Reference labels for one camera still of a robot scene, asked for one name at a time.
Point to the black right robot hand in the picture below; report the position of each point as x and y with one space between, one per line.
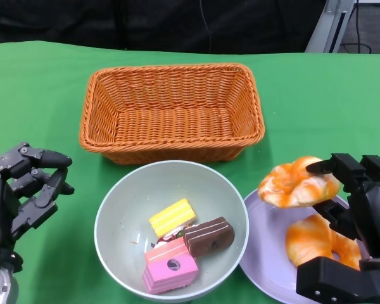
373 215

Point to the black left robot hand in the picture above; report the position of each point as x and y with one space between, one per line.
3 206

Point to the orange white twisted bread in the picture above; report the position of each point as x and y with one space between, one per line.
288 190

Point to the pale grey-green bowl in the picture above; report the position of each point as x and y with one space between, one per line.
139 190

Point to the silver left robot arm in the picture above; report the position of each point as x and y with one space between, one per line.
3 285

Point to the lavender round plate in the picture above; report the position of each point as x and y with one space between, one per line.
266 253

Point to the brown chocolate cake slice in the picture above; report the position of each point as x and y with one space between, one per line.
209 237

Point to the yellow cake slice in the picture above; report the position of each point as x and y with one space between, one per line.
172 217

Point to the red strawberry cake piece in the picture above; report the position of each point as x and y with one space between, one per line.
174 235

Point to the pink cake slice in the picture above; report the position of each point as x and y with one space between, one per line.
171 272

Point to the orange wicker basket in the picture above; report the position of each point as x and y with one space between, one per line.
171 126

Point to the green tablecloth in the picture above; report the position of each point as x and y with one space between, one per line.
320 111

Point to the black backdrop curtain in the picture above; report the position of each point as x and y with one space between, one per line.
82 22

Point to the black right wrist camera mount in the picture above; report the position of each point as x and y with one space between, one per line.
329 278

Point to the grey metal frame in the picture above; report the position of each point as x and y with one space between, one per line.
324 31

